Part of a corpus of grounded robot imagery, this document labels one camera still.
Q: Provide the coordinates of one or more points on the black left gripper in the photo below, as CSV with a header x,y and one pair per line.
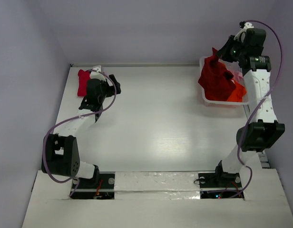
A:
x,y
111,89

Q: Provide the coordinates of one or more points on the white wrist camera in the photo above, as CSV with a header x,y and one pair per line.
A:
x,y
94,73
244,25

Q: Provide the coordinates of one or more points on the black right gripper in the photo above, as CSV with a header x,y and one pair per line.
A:
x,y
227,47

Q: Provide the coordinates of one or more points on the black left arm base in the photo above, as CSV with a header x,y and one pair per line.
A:
x,y
101,188

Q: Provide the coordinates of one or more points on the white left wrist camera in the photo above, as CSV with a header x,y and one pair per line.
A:
x,y
94,73

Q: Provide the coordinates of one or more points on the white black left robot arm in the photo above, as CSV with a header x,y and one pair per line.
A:
x,y
60,153

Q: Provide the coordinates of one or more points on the white plastic laundry basket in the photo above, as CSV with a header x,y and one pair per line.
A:
x,y
232,67

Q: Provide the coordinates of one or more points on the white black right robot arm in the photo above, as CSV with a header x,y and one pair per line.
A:
x,y
262,129

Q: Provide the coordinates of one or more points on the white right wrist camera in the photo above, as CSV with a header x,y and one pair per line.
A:
x,y
244,25

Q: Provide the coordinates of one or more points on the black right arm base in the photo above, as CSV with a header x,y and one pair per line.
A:
x,y
214,187

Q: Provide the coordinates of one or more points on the dark red t shirt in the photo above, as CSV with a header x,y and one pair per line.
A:
x,y
215,79

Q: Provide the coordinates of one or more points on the folded bright red t shirt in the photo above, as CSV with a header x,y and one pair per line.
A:
x,y
83,77

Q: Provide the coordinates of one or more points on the orange t shirt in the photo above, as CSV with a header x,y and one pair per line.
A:
x,y
238,94

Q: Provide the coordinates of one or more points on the pink t shirt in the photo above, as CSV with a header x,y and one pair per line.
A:
x,y
238,76

